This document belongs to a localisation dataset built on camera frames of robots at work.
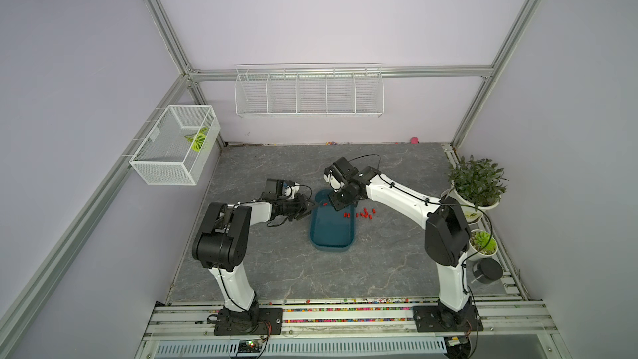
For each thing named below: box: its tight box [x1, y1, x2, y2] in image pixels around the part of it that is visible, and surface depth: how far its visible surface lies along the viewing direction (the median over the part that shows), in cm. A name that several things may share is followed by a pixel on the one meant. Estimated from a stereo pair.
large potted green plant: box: [441, 154, 510, 211], surface depth 86 cm
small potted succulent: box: [466, 229, 499, 261], surface depth 81 cm
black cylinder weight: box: [471, 257, 504, 285], surface depth 81 cm
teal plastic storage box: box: [309, 188, 356, 252], surface depth 93 cm
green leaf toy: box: [184, 127, 209, 153], surface depth 83 cm
